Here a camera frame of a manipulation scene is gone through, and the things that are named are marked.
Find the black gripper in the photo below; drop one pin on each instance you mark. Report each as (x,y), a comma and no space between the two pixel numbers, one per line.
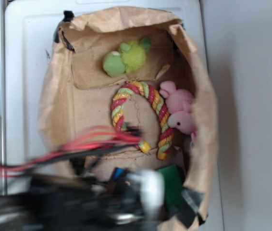
(134,204)

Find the blue wooden block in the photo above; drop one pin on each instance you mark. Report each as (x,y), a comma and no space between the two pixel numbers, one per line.
(118,175)

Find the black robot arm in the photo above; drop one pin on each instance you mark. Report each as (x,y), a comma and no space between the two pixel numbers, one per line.
(51,204)

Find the green wooden block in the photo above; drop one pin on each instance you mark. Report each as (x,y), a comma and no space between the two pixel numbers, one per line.
(173,186)

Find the pink plush bunny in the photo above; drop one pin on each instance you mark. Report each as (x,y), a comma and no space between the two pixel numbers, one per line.
(178,103)

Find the brown paper bag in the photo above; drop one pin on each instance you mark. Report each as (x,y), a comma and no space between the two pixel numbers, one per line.
(77,94)

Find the green plush frog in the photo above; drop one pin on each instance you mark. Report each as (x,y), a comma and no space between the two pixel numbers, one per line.
(129,57)

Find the white plastic tray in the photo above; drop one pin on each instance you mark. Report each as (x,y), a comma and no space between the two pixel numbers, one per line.
(29,35)

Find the striped rope ring toy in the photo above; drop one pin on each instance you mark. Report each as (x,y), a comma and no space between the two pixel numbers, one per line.
(158,105)

